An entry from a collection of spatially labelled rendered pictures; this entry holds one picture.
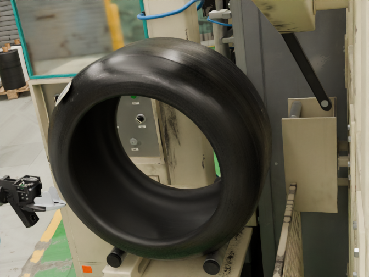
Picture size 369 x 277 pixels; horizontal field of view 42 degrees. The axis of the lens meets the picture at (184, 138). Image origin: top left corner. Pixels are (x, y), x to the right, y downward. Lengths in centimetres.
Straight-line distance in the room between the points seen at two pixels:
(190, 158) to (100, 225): 42
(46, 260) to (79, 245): 92
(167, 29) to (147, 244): 63
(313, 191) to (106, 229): 61
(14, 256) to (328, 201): 236
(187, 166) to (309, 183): 40
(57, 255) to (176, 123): 189
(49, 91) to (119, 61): 100
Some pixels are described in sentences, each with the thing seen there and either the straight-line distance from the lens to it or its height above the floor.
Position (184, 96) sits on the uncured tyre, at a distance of 107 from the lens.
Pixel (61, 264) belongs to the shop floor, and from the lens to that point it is 315.
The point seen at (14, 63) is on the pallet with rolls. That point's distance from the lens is 767.
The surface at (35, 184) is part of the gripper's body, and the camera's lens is 152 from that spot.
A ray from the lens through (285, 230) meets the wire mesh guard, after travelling 123.
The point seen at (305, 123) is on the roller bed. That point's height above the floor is 118.
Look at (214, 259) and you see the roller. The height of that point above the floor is 92.
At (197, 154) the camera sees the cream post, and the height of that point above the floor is 106.
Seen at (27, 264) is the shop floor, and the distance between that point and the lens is 326.
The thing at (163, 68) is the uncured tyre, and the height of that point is 143.
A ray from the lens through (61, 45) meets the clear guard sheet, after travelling 199.
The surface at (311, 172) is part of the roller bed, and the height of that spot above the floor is 103.
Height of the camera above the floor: 166
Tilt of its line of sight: 20 degrees down
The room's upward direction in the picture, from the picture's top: 8 degrees counter-clockwise
